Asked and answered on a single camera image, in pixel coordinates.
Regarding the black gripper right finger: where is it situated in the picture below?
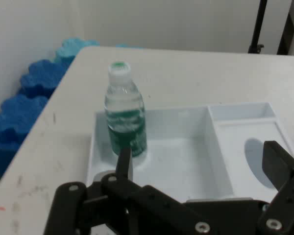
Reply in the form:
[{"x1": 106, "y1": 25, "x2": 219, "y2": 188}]
[{"x1": 256, "y1": 141, "x2": 294, "y2": 235}]

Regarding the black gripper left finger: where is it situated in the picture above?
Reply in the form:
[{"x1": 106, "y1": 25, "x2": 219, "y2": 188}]
[{"x1": 44, "y1": 146, "x2": 219, "y2": 235}]

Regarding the water bottle green-dot cap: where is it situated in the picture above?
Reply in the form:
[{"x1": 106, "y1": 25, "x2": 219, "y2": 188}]
[{"x1": 104, "y1": 61, "x2": 148, "y2": 159}]

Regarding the white and blue cardboard box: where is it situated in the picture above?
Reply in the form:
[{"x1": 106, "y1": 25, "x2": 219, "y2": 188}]
[{"x1": 86, "y1": 101, "x2": 294, "y2": 204}]

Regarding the dark blue foam mat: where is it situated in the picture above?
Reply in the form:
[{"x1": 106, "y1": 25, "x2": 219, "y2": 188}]
[
  {"x1": 19, "y1": 59, "x2": 70, "y2": 99},
  {"x1": 0, "y1": 94, "x2": 49, "y2": 178}
]

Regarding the light blue foam mat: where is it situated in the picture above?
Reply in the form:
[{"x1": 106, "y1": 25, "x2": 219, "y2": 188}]
[
  {"x1": 115, "y1": 43, "x2": 139, "y2": 49},
  {"x1": 53, "y1": 37, "x2": 100, "y2": 69}
]

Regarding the black tripod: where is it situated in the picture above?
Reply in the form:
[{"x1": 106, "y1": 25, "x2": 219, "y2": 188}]
[{"x1": 247, "y1": 0, "x2": 270, "y2": 55}]

